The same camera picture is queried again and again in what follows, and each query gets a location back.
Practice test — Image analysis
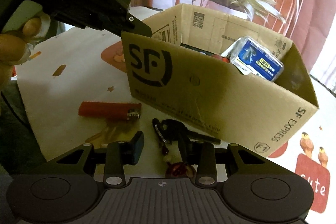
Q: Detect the clear plastic case blue label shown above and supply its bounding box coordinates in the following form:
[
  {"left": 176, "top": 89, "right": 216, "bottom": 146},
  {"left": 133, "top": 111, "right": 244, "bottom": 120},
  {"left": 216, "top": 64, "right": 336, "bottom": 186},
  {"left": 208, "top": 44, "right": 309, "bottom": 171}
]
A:
[{"left": 229, "top": 36, "right": 284, "bottom": 82}]

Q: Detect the black key bunch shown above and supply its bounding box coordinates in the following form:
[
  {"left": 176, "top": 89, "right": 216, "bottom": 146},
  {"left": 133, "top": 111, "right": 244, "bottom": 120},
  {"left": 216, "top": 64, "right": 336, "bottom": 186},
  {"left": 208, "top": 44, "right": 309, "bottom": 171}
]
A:
[{"left": 151, "top": 118, "right": 221, "bottom": 178}]

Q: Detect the cartoon printed table mat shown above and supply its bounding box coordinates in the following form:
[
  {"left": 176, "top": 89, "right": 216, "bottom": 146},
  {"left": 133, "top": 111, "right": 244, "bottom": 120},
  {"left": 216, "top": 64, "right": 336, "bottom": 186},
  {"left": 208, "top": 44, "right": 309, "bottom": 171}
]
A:
[{"left": 14, "top": 5, "right": 336, "bottom": 219}]

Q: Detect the gold card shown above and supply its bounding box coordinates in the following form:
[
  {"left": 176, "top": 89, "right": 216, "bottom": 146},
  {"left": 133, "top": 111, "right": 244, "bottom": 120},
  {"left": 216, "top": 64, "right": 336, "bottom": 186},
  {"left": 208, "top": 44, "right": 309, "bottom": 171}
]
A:
[{"left": 85, "top": 122, "right": 139, "bottom": 148}]

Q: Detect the white printed card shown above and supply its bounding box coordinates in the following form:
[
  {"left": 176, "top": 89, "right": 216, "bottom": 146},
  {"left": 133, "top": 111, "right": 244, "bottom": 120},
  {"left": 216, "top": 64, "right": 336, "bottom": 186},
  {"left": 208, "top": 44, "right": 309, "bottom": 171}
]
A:
[{"left": 221, "top": 38, "right": 243, "bottom": 59}]

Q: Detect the person's left hand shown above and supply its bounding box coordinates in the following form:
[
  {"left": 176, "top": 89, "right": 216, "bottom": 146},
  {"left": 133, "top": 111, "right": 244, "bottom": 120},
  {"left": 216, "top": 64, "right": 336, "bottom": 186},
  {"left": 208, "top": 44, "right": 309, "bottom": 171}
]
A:
[{"left": 1, "top": 17, "right": 42, "bottom": 90}]

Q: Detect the red lighter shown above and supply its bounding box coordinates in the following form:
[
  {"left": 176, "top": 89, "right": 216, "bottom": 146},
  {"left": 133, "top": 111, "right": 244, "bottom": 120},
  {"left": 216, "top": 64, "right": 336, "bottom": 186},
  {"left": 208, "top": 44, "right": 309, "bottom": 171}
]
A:
[{"left": 78, "top": 101, "right": 142, "bottom": 121}]

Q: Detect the brown SF cardboard box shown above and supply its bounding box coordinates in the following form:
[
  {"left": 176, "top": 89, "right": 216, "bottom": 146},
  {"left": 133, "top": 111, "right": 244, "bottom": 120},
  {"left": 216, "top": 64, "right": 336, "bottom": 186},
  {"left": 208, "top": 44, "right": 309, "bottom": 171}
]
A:
[{"left": 121, "top": 3, "right": 318, "bottom": 156}]

